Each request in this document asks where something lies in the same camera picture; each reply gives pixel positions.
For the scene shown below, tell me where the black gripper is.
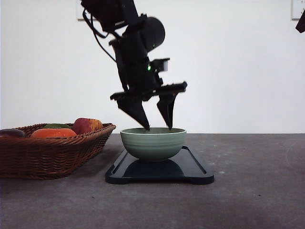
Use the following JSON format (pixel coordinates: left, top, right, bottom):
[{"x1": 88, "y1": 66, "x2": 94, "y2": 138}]
[
  {"x1": 110, "y1": 30, "x2": 188, "y2": 130},
  {"x1": 296, "y1": 11, "x2": 305, "y2": 33}
]

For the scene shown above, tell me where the green ceramic bowl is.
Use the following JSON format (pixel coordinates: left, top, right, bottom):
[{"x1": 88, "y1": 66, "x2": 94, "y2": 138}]
[{"x1": 120, "y1": 127, "x2": 187, "y2": 161}]

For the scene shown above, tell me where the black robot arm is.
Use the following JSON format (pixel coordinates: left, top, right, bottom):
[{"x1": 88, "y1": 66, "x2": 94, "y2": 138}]
[{"x1": 81, "y1": 0, "x2": 188, "y2": 131}]

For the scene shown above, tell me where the brown wicker basket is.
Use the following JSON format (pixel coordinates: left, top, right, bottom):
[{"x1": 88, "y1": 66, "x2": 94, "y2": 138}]
[{"x1": 0, "y1": 123, "x2": 117, "y2": 180}]

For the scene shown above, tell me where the dark rectangular tray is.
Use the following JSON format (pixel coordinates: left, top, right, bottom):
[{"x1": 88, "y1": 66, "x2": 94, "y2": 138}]
[{"x1": 105, "y1": 146, "x2": 214, "y2": 185}]

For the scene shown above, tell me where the red yellow apple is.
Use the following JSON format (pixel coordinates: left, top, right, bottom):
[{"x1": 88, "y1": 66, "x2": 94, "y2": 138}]
[{"x1": 73, "y1": 117, "x2": 103, "y2": 135}]

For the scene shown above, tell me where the orange tangerine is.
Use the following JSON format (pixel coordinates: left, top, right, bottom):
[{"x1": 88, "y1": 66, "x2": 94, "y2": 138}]
[{"x1": 31, "y1": 128, "x2": 76, "y2": 138}]

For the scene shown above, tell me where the green fruit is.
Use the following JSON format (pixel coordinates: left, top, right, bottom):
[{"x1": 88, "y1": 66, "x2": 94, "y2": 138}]
[{"x1": 44, "y1": 124, "x2": 71, "y2": 128}]

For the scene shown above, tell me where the dark purple fruit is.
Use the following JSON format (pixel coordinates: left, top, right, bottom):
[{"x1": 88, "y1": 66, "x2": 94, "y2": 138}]
[{"x1": 0, "y1": 129, "x2": 24, "y2": 137}]

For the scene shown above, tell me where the white wall socket right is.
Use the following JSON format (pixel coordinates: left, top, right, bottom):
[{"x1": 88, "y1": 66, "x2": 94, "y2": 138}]
[{"x1": 291, "y1": 0, "x2": 305, "y2": 21}]

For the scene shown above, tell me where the white wall socket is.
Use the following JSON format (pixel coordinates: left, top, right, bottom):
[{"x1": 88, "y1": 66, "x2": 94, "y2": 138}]
[
  {"x1": 291, "y1": 0, "x2": 305, "y2": 21},
  {"x1": 76, "y1": 1, "x2": 92, "y2": 22}
]

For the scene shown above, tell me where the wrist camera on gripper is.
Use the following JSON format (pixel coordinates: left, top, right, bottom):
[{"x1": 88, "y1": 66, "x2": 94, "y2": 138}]
[{"x1": 147, "y1": 58, "x2": 170, "y2": 73}]

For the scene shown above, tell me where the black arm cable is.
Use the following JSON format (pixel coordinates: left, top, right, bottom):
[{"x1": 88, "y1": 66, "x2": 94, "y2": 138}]
[{"x1": 82, "y1": 8, "x2": 116, "y2": 62}]

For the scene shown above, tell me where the white wall socket left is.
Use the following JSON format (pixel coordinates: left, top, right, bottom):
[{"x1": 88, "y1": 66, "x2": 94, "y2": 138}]
[{"x1": 76, "y1": 1, "x2": 92, "y2": 22}]

